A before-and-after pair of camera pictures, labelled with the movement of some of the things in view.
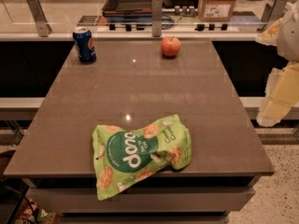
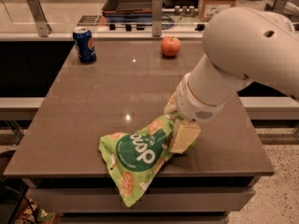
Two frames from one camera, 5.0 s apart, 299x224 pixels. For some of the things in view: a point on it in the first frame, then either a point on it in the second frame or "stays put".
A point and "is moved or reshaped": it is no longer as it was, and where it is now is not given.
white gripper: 290,35 → 193,105
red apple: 170,46 stays put
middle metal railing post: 157,12 stays put
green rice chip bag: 123,156 is moved or reshaped
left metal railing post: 43,25 stays put
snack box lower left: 31,213 stays put
